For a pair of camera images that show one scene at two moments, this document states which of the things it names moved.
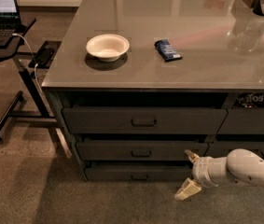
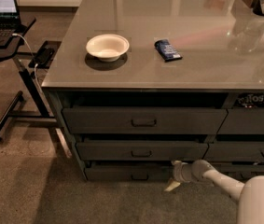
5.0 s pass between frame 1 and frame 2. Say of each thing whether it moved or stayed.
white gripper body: moved
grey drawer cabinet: stayed
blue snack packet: stayed
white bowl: stayed
